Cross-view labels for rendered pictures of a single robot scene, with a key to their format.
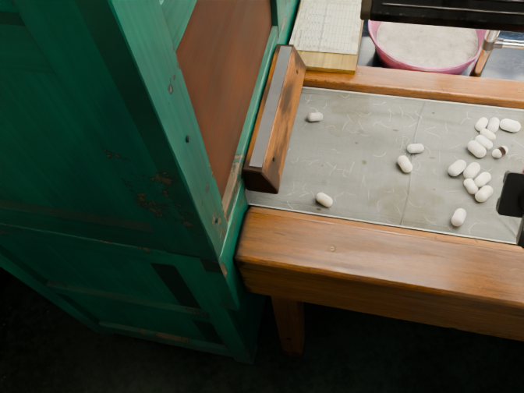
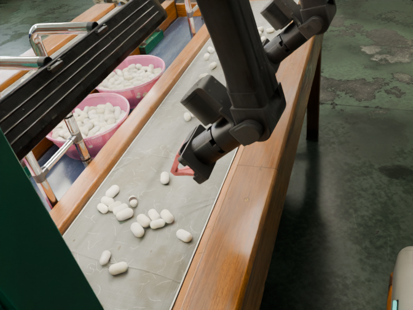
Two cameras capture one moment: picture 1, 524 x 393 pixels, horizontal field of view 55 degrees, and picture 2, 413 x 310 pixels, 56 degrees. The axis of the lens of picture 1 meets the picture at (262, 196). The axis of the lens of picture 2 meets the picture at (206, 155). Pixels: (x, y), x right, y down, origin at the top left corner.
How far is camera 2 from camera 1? 0.37 m
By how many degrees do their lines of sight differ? 56
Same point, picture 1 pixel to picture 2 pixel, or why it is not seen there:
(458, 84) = (58, 214)
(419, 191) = (149, 262)
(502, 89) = (78, 188)
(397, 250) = (209, 283)
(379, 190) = (137, 296)
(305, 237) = not seen: outside the picture
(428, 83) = not seen: hidden behind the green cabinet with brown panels
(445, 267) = (230, 248)
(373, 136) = not seen: hidden behind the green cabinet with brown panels
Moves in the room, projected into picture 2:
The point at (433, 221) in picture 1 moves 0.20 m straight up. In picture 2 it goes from (182, 256) to (160, 179)
